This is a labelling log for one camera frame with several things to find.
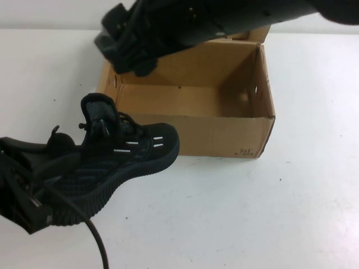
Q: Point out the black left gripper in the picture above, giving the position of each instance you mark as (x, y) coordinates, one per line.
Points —
(19, 196)

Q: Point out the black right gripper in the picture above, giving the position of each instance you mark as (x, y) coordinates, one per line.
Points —
(179, 25)

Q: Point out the black knit sneaker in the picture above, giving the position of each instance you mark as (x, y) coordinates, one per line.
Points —
(134, 162)

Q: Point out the brown cardboard shoe box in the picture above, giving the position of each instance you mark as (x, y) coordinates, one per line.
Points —
(213, 134)

